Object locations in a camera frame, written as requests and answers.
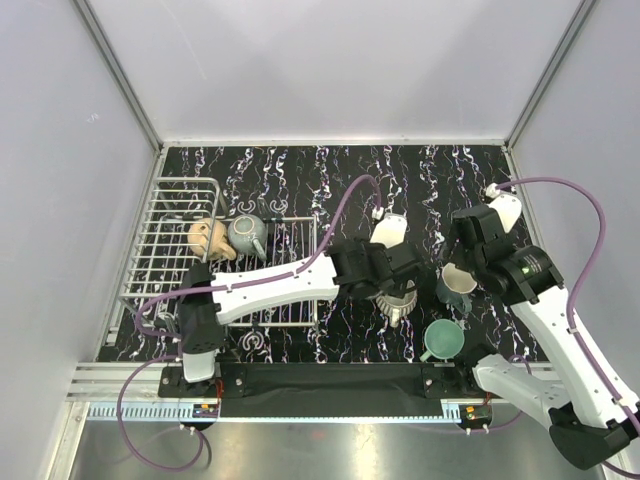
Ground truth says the ribbed grey mug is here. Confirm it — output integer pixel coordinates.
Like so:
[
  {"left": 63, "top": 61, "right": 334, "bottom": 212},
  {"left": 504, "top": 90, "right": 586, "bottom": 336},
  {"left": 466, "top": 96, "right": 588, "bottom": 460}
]
[{"left": 375, "top": 291, "right": 417, "bottom": 328}]

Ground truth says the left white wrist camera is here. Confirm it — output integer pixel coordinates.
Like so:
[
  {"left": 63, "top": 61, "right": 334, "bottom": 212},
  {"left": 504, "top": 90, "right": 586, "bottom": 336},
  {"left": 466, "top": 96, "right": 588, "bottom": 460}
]
[{"left": 369, "top": 207, "right": 408, "bottom": 249}]

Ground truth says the dark mug cream interior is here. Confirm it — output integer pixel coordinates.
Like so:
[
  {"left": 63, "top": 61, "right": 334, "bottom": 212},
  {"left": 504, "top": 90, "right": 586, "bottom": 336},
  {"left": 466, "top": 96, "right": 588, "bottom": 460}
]
[{"left": 436, "top": 263, "right": 478, "bottom": 314}]

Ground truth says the white slotted cable duct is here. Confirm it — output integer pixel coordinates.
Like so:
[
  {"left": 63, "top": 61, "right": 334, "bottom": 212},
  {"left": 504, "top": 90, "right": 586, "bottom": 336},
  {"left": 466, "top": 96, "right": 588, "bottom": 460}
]
[{"left": 87, "top": 402, "right": 218, "bottom": 422}]

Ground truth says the metal wire dish rack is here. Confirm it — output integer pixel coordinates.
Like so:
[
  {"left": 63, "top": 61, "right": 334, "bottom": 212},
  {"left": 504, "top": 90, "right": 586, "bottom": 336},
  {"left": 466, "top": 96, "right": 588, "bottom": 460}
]
[{"left": 111, "top": 177, "right": 319, "bottom": 332}]

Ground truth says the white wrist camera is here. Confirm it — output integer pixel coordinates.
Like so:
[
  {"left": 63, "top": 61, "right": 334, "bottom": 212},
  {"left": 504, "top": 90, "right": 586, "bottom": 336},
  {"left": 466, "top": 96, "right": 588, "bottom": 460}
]
[
  {"left": 485, "top": 183, "right": 523, "bottom": 234},
  {"left": 369, "top": 207, "right": 408, "bottom": 249}
]

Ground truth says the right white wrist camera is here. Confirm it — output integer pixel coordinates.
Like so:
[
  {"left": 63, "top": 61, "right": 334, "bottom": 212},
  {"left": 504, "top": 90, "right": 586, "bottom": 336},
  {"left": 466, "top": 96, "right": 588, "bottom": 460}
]
[{"left": 485, "top": 183, "right": 523, "bottom": 234}]

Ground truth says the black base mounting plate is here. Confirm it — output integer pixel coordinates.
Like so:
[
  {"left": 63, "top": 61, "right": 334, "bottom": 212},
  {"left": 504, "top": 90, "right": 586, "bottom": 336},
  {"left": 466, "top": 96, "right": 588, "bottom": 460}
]
[{"left": 158, "top": 363, "right": 487, "bottom": 399}]

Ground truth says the mint green mug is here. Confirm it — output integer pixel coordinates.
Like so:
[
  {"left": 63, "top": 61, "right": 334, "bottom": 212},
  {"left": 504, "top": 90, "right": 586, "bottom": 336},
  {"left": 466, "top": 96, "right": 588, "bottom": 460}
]
[{"left": 420, "top": 319, "right": 465, "bottom": 362}]

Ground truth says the grey glazed mug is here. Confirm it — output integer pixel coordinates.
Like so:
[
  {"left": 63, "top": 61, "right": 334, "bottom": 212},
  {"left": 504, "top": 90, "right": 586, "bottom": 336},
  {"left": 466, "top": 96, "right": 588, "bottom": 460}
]
[{"left": 228, "top": 214, "right": 268, "bottom": 262}]

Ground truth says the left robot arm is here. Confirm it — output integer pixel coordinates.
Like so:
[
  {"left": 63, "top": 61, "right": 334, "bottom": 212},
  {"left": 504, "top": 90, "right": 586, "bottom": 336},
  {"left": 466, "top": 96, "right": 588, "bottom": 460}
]
[{"left": 177, "top": 239, "right": 426, "bottom": 397}]

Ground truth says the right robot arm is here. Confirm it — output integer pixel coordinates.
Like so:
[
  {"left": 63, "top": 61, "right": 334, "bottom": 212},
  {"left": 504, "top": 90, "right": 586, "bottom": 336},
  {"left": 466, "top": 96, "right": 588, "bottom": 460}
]
[{"left": 443, "top": 197, "right": 639, "bottom": 470}]

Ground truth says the tan ceramic mug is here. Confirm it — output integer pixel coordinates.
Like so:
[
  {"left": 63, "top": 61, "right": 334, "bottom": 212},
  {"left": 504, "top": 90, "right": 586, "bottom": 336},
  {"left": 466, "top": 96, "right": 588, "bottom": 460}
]
[{"left": 187, "top": 218, "right": 237, "bottom": 261}]

